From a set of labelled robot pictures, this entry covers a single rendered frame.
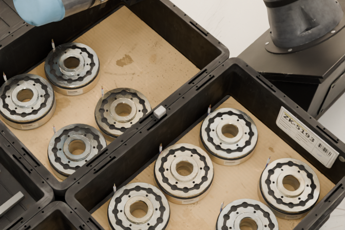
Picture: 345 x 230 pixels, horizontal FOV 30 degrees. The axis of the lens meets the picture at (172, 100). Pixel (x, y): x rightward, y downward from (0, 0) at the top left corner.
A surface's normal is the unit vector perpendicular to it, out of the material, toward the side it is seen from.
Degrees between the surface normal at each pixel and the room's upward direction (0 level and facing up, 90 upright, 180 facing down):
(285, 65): 43
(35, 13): 69
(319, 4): 30
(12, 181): 0
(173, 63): 0
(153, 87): 0
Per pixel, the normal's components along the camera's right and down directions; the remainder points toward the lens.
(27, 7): -0.62, 0.37
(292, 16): -0.38, 0.27
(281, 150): 0.04, -0.52
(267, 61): -0.46, -0.80
